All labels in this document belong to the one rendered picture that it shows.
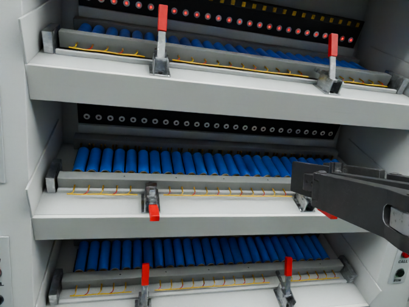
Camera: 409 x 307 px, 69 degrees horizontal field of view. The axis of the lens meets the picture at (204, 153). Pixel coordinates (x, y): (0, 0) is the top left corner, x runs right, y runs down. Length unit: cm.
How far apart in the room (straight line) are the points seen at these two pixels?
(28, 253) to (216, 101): 34
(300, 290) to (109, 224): 41
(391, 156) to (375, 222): 49
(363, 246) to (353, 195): 54
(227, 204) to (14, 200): 30
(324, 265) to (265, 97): 41
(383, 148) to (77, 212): 56
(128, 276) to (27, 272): 17
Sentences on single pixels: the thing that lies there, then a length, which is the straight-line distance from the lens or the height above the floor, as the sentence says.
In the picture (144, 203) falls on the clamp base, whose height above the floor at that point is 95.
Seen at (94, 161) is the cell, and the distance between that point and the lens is 52.
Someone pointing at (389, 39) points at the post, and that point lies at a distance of 72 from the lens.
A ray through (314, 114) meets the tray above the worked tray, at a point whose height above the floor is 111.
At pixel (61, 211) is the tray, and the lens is 47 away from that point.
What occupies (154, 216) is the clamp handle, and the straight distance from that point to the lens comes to 39.
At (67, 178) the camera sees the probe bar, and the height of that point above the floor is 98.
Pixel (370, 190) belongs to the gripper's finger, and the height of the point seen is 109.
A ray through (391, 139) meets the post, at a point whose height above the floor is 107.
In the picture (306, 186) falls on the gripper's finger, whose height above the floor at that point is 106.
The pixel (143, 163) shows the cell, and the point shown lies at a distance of 52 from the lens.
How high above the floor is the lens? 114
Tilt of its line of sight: 14 degrees down
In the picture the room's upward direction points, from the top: 6 degrees clockwise
